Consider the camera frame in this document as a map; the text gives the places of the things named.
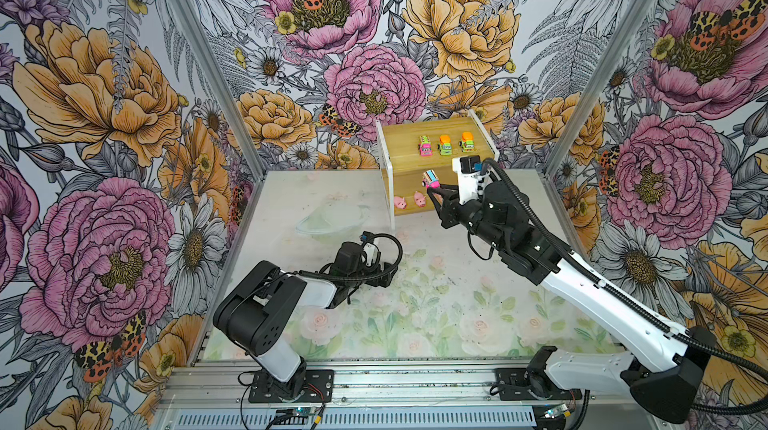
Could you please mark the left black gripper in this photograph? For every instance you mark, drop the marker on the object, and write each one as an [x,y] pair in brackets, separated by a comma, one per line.
[385,280]

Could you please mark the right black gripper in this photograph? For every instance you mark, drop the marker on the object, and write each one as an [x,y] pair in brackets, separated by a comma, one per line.
[448,210]

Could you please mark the pink pig toy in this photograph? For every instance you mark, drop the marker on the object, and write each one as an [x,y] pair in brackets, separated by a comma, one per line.
[419,199]
[399,202]

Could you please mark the green orange mixer truck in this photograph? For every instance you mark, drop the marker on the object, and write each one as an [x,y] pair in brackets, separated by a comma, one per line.
[467,143]
[445,146]

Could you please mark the pink teal toy truck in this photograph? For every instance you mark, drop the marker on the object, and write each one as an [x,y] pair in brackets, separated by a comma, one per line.
[430,179]

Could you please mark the pink green toy truck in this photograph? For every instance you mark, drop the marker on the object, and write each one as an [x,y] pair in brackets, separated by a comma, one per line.
[425,148]

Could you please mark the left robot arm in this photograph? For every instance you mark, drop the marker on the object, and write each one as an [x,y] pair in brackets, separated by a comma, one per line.
[254,315]

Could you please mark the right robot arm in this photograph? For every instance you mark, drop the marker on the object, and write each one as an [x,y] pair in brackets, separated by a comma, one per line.
[656,368]

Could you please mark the two-tier bamboo white shelf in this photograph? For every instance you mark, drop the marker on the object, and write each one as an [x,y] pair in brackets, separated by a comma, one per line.
[402,166]

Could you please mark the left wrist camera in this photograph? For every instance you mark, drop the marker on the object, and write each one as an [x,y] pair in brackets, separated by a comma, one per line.
[367,238]

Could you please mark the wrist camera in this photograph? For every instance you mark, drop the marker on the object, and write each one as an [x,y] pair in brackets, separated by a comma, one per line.
[367,238]
[470,178]

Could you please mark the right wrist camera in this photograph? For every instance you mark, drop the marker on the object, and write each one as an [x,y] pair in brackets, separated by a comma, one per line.
[470,178]

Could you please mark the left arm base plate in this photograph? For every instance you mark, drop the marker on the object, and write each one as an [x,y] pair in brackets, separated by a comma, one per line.
[309,386]

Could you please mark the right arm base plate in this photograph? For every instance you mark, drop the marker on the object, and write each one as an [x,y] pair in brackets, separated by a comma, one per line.
[518,384]

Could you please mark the aluminium front rail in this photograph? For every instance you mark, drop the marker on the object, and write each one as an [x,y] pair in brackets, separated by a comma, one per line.
[406,383]

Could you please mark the left aluminium corner post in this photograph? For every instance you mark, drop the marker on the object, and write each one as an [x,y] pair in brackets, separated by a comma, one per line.
[185,12]

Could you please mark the aluminium corner post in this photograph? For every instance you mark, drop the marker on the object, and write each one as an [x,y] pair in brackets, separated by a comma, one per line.
[185,12]
[625,29]

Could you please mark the right aluminium corner post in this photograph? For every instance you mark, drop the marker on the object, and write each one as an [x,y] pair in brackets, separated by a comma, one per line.
[625,29]

